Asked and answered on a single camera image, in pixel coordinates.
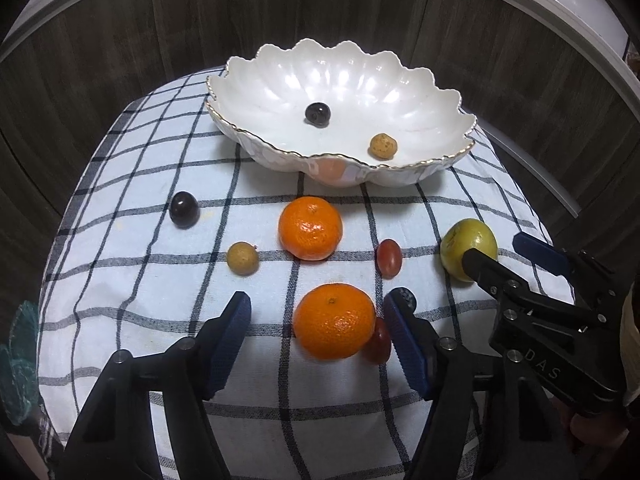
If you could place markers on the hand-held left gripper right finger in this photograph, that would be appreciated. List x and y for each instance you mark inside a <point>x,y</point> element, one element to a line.
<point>407,350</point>

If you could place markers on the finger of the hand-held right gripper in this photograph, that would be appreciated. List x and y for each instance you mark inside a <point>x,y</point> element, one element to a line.
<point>487,272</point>
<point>542,255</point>

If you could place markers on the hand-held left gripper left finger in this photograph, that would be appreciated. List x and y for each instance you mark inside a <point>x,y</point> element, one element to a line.
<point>227,340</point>

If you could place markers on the red grape tomato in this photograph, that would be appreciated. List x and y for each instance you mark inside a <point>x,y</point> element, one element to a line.
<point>378,342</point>
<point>389,258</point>

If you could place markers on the green round fruit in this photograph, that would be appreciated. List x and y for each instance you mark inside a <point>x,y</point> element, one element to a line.
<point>467,237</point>

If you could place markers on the small dark berry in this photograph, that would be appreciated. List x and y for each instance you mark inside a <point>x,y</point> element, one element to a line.
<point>408,300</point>

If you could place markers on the orange mandarin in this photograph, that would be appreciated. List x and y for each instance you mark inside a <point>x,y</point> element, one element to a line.
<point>310,227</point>
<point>332,320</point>

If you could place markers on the brown longan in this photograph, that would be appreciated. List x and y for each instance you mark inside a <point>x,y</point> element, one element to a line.
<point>383,146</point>
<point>243,258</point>

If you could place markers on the large dark plum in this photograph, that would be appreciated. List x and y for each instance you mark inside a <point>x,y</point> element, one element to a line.
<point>184,208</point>

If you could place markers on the dark purple grape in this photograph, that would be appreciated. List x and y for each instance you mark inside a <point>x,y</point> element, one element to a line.
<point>317,112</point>

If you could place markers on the white scalloped ceramic bowl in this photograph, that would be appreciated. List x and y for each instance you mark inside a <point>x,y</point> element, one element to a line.
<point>280,105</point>

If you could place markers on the white black checkered cloth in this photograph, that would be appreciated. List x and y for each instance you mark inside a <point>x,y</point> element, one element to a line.
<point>150,280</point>

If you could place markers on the teal patterned cloth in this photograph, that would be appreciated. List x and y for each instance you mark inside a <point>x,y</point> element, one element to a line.
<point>20,365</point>

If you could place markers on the white counter edge trim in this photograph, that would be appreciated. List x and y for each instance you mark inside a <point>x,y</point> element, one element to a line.
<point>50,2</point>

